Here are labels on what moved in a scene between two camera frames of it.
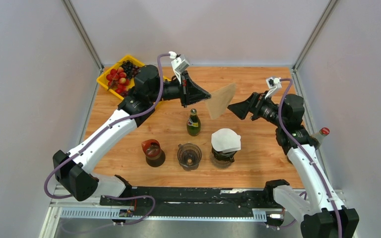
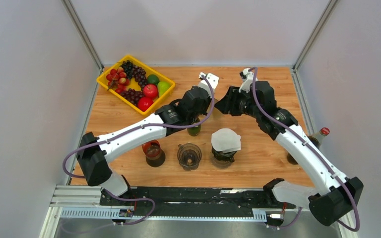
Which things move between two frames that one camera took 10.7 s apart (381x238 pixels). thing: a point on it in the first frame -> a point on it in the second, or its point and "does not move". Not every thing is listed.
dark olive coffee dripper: [228, 156] does not move
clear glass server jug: [218, 163] does not move
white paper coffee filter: [225, 140] does not move
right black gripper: [241, 109] -> [227, 105]
